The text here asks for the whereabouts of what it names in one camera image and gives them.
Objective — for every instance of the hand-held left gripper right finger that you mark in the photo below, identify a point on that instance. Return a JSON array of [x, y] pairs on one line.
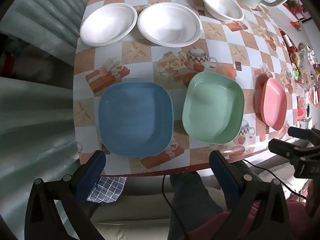
[[225, 177]]

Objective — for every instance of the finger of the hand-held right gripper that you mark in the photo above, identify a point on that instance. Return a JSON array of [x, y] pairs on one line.
[[303, 133], [285, 148]]

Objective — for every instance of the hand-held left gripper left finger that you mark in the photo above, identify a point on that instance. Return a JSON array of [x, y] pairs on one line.
[[91, 177]]

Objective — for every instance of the pink square plate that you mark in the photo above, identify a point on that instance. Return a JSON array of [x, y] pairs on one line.
[[275, 102]]

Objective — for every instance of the green square plate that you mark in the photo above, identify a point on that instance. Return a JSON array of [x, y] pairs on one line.
[[210, 107]]

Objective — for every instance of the blue square plate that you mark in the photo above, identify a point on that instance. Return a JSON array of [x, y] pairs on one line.
[[135, 120]]

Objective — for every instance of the white foam bowl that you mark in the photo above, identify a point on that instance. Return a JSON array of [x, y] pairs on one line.
[[222, 5]]

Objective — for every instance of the white foam plate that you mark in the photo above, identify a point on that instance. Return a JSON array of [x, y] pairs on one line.
[[170, 22], [107, 25]]

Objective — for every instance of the blue checkered cloth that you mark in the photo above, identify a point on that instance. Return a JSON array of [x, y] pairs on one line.
[[110, 187]]

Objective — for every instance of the person's jeans leg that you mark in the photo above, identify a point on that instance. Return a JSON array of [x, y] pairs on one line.
[[190, 200]]

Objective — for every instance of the person's pink garment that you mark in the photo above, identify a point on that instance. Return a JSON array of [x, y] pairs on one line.
[[300, 220]]

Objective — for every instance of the colourful packaged goods pile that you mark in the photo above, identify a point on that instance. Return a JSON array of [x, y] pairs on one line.
[[302, 57]]

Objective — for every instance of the pale pleated curtain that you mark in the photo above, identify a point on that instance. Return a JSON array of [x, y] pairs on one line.
[[32, 105]]

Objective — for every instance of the red and green decoration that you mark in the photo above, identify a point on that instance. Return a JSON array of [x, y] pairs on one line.
[[298, 10]]

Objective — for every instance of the checkered printed tablecloth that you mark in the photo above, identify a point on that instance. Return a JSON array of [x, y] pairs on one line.
[[140, 52]]

